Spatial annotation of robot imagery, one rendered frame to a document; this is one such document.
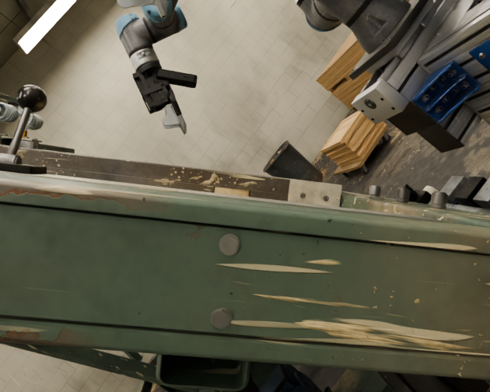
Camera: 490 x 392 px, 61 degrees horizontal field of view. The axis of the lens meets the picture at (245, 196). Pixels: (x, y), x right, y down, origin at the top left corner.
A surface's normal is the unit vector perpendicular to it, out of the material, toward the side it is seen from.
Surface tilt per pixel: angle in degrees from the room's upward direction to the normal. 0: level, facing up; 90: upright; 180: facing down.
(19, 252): 90
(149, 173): 90
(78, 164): 90
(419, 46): 90
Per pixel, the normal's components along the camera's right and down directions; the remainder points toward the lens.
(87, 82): 0.18, -0.07
